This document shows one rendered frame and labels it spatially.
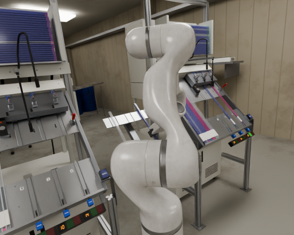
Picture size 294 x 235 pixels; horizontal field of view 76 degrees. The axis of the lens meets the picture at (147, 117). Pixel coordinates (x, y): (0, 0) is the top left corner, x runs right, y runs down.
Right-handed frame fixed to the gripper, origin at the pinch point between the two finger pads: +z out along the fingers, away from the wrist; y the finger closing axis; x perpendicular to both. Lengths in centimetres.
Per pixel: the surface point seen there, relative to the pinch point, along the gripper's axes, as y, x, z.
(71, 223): 57, 26, 7
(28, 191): 70, 6, 8
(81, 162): 43.6, 0.9, 9.4
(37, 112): 57, -35, 10
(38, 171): 63, -18, 67
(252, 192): -109, 77, 48
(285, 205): -113, 95, 26
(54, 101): 47, -39, 8
